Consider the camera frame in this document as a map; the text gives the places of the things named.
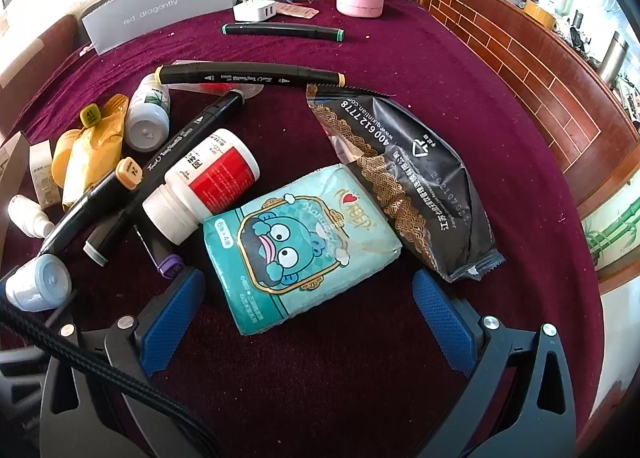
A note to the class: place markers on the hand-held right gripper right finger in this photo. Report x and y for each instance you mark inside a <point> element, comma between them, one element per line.
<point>440,318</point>

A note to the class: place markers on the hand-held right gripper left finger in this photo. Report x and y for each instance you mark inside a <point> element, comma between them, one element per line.
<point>175,318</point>

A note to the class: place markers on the purple-capped black marker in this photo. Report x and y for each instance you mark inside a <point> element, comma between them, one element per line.
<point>171,267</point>

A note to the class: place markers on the black gold-patterned snack packet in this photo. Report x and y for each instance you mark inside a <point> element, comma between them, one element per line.
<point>415,178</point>

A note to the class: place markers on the teal cartoon tissue pack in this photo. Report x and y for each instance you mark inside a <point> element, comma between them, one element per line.
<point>300,248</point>

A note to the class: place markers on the white red-label pill bottle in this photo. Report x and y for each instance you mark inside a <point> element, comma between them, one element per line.
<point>210,178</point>

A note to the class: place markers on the brown cardboard box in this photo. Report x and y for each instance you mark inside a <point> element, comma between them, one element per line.
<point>12,178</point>

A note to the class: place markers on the maroon velvet blanket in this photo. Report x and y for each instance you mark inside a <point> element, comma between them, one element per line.
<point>325,388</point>

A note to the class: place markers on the light blue capped bottle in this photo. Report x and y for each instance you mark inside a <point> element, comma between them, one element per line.
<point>40,283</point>

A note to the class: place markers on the orange-capped black marker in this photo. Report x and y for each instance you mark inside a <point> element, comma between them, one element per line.
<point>85,210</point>

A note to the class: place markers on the grey-capped black marker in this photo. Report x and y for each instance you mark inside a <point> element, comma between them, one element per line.
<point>175,143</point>

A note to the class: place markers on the yellow snack packet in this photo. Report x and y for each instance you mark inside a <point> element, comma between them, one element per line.
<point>95,158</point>

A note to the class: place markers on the small white bottle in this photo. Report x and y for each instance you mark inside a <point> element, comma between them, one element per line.
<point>27,213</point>

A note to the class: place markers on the large white plastic bottle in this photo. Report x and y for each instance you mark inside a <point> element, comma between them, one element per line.
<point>147,128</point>

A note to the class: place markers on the yellow plastic bottle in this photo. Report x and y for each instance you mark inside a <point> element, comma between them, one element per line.
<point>65,158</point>

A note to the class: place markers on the small beige carton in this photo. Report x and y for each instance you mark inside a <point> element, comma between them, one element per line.
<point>42,173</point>

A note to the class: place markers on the bamboo print panel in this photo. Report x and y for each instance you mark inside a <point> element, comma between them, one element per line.
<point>615,228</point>

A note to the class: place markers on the olive-capped black marker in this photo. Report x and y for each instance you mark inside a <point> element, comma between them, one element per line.
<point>91,116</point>

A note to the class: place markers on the clear plastic package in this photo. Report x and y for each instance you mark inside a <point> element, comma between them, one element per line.
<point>235,89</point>

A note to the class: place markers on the yellow-capped black marker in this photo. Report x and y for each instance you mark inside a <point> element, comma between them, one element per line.
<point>250,74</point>

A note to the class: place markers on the wooden brick-pattern board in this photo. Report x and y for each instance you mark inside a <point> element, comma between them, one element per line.
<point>525,73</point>

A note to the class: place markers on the brown cushion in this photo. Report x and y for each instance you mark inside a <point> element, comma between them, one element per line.
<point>40,68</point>

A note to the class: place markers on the green-capped black marker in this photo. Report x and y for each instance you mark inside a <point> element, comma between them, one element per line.
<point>280,30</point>

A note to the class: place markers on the steel thermos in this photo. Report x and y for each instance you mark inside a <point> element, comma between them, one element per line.
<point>614,58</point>

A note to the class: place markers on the grey shoe box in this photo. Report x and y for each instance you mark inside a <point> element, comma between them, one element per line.
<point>160,3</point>

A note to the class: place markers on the white charger plug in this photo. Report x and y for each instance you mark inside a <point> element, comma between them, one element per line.
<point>255,10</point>

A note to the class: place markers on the pink sachet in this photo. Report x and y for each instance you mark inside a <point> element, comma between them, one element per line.
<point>297,11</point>

